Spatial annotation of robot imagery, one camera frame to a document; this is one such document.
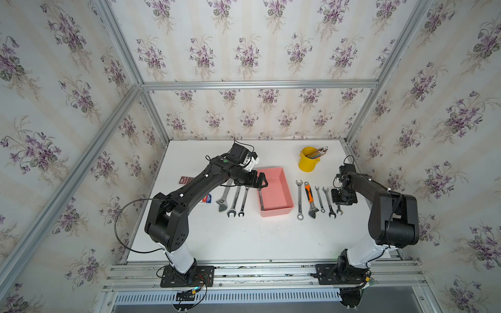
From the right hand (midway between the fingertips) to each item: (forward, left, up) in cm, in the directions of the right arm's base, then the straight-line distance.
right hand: (342, 202), depth 93 cm
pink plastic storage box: (+3, +32, -1) cm, 32 cm away
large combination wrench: (-5, +53, 0) cm, 53 cm away
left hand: (0, +40, +15) cm, 43 cm away
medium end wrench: (-5, +6, -1) cm, 8 cm away
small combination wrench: (-6, +49, 0) cm, 49 cm away
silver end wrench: (-1, +40, 0) cm, 40 cm away
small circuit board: (-38, +68, -2) cm, 78 cm away
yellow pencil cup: (+19, +16, +5) cm, 26 cm away
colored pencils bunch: (+20, +11, +13) cm, 26 cm away
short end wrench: (-8, +21, 0) cm, 23 cm away
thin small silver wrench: (-4, +10, 0) cm, 11 cm away
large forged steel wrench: (-2, +58, 0) cm, 58 cm away
